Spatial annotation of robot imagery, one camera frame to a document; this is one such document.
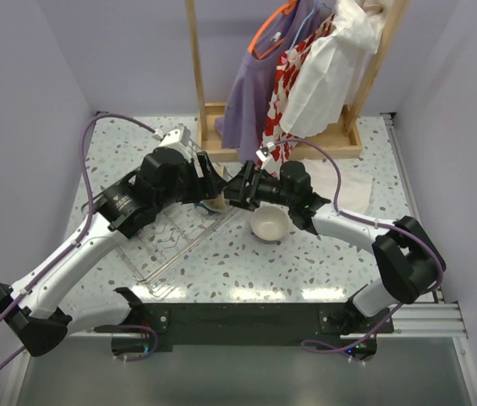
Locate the white hanging garment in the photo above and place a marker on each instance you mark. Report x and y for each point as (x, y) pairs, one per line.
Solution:
(332, 64)

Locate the beige bowl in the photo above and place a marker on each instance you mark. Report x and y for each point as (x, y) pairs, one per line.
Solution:
(219, 203)

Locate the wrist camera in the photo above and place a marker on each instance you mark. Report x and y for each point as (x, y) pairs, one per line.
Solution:
(265, 158)
(179, 140)

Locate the blue hanger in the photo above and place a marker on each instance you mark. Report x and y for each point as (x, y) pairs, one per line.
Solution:
(316, 12)

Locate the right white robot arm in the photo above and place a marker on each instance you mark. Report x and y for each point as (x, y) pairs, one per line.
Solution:
(408, 262)

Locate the orange hanger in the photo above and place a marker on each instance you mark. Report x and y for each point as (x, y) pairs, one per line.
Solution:
(287, 8)

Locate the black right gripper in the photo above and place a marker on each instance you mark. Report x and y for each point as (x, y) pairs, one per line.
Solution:
(238, 194)

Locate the red white floral garment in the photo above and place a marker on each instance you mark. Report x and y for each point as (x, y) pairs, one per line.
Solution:
(289, 65)

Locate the folded white cloth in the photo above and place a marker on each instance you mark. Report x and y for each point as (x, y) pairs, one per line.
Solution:
(355, 188)

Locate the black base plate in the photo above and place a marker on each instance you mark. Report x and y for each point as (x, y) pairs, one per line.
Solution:
(242, 324)

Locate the purple shirt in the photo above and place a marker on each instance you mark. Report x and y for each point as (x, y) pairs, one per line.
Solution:
(242, 124)

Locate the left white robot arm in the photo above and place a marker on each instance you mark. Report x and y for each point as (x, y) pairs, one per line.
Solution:
(31, 305)

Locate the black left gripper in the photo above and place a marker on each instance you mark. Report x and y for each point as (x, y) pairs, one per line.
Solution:
(204, 180)

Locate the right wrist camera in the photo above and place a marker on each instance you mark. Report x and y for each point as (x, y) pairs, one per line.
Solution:
(265, 158)

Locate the red bowl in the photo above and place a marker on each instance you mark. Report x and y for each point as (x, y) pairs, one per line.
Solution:
(268, 241)

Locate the teal and white bowl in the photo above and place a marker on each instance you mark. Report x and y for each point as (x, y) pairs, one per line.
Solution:
(206, 209)

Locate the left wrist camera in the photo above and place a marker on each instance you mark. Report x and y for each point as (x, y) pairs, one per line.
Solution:
(179, 140)

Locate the wire dish rack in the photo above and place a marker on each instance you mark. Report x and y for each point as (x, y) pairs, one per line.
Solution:
(178, 233)

